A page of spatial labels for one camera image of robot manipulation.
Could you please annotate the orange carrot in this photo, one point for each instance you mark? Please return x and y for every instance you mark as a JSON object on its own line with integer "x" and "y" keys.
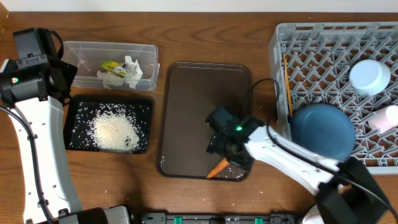
{"x": 218, "y": 168}

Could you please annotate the black plastic tray bin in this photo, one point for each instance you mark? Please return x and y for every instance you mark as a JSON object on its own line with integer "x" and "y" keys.
{"x": 71, "y": 124}

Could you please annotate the brown serving tray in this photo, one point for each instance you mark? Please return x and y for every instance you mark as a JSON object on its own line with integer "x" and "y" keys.
{"x": 193, "y": 90}

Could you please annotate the white tissue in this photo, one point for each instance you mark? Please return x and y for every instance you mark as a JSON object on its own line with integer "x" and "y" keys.
{"x": 134, "y": 74}

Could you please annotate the clear plastic bin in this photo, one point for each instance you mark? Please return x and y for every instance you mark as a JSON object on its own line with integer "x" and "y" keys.
{"x": 88, "y": 56}

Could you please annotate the yellow green snack wrapper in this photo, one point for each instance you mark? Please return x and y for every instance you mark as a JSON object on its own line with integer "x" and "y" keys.
{"x": 116, "y": 68}

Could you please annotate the white cup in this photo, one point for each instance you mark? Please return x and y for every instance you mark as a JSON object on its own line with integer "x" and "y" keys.
{"x": 384, "y": 119}

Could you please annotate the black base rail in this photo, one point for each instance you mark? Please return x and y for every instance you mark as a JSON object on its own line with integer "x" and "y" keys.
{"x": 162, "y": 218}

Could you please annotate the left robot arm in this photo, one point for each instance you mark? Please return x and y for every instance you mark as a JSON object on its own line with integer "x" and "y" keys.
{"x": 33, "y": 92}

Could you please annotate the dark blue plate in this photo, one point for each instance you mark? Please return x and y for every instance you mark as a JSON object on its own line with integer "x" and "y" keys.
{"x": 325, "y": 130}

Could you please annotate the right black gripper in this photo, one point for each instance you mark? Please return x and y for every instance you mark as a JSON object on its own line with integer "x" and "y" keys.
{"x": 216, "y": 144}

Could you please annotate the grey dishwasher rack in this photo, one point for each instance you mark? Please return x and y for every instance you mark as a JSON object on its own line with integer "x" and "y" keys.
{"x": 311, "y": 61}

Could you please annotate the light blue bowl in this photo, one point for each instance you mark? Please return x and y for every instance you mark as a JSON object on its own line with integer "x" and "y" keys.
{"x": 369, "y": 77}

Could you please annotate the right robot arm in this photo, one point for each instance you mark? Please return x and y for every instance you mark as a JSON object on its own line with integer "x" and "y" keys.
{"x": 345, "y": 192}

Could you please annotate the pile of white rice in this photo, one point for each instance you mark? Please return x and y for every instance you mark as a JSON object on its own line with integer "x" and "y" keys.
{"x": 113, "y": 130}

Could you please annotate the wooden chopstick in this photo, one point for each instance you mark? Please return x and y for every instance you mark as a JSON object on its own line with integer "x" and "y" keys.
{"x": 287, "y": 84}
{"x": 289, "y": 99}

